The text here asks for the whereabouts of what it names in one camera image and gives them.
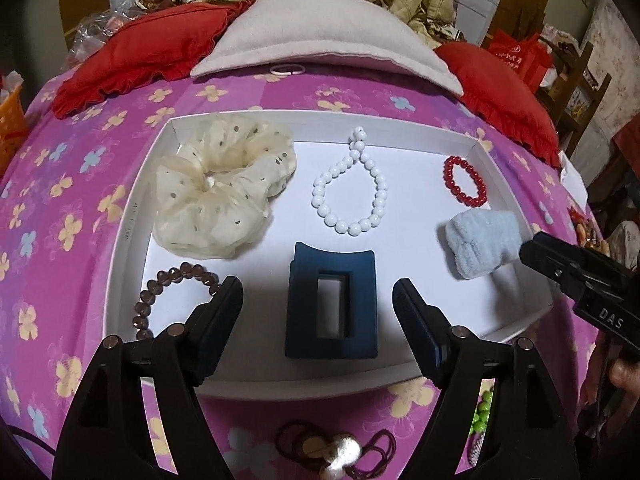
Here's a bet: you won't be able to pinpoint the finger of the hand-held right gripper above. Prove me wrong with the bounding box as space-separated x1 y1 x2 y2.
532 232 632 286
520 242 616 311

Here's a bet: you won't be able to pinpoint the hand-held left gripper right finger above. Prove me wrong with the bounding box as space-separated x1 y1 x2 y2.
393 278 586 480

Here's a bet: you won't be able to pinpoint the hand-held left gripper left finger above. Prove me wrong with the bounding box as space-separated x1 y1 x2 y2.
52 276 244 480

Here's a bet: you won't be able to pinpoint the light blue fluffy scrunchie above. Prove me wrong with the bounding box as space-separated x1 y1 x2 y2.
446 210 532 280

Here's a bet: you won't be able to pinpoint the white shallow box tray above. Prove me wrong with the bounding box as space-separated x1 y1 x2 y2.
102 110 557 401

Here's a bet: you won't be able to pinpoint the person's right hand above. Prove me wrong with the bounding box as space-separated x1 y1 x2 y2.
580 355 640 441

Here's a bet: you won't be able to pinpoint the red snack packet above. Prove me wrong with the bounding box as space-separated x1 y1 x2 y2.
570 207 608 256

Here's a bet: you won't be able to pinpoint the white paper sheet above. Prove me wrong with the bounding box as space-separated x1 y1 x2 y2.
560 167 588 206

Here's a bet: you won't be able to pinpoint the dark blue hair claw clip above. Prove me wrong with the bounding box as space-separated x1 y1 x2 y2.
285 241 379 360

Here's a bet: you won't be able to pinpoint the cream dotted organza scrunchie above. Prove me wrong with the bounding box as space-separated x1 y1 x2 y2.
152 114 297 260

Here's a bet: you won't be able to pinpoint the purple floral bedsheet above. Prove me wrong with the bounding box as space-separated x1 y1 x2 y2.
0 67 621 480

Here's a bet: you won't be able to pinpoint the red ruffled pillow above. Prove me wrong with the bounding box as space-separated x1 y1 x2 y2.
434 42 562 168
52 0 257 120

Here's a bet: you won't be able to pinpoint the wooden shelf rack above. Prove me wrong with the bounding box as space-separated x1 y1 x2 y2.
537 40 613 146

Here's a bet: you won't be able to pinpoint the red shopping bag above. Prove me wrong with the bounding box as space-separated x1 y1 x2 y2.
487 32 555 92

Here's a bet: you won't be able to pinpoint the white pillow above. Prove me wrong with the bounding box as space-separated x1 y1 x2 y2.
190 0 464 97

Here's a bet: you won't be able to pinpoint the clear plastic bag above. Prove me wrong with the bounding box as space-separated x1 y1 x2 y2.
65 7 131 68

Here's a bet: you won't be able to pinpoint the brown bead bracelet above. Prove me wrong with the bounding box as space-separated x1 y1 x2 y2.
134 268 223 343

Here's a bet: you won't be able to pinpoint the green bead bracelet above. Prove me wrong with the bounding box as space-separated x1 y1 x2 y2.
470 392 496 436

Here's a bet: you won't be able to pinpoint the white bead bracelet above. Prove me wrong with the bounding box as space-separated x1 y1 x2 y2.
312 128 388 237

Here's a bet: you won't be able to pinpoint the red bead bracelet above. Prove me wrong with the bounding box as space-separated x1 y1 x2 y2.
442 155 487 207

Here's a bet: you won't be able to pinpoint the brown hair ties with pompom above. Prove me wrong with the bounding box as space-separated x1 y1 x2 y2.
274 421 398 480

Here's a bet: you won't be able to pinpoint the black cable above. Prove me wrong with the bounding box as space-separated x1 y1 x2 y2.
0 427 56 461

